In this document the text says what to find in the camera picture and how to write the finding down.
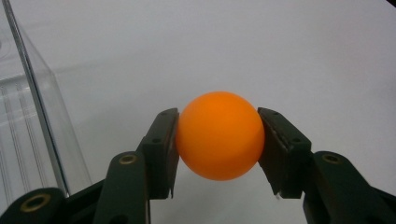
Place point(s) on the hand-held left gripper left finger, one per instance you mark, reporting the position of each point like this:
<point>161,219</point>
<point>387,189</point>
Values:
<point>155,161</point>

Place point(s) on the clear plastic container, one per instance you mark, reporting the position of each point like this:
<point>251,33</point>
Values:
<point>18,124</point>

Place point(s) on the orange ball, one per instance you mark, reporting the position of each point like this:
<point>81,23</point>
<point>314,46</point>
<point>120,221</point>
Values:
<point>219,137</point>

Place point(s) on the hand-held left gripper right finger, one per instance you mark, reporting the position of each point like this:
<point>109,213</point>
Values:
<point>289,155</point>

